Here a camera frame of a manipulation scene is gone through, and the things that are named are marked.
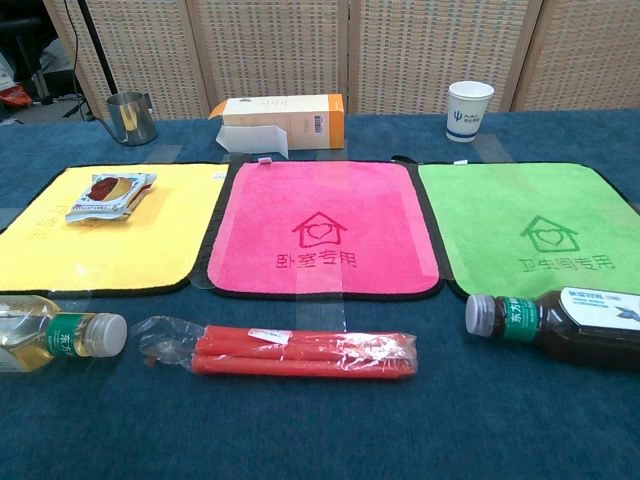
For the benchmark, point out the packaged snack cake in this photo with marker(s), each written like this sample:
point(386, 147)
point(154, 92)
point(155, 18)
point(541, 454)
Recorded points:
point(107, 196)

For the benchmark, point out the pink towel mat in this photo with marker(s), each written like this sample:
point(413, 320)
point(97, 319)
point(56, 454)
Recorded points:
point(320, 200)

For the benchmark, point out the green towel mat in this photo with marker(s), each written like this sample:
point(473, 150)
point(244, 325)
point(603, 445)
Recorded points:
point(500, 200)

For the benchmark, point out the yellow towel mat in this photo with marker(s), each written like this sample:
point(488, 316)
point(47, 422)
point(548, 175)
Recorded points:
point(110, 255)

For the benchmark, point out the red sticks in plastic bag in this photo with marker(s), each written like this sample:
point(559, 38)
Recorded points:
point(300, 352)

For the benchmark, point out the white orange carton box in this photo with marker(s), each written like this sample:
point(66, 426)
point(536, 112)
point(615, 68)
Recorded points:
point(280, 117)

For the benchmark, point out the white paper cup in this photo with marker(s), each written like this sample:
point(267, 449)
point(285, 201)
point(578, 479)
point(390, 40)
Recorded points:
point(469, 112)

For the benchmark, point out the wooden rattan folding screen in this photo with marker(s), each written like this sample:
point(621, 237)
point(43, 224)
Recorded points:
point(270, 50)

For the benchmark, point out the stainless steel pitcher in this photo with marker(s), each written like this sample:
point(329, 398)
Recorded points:
point(131, 120)

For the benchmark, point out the dark tea bottle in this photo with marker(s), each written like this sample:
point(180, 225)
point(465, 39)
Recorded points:
point(565, 330)

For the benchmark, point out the light tea bottle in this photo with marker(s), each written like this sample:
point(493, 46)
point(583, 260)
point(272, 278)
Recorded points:
point(60, 337)

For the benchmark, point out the orange bag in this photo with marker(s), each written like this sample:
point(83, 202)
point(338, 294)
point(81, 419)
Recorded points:
point(17, 96)

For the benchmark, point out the black office chair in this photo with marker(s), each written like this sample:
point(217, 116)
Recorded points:
point(22, 35)

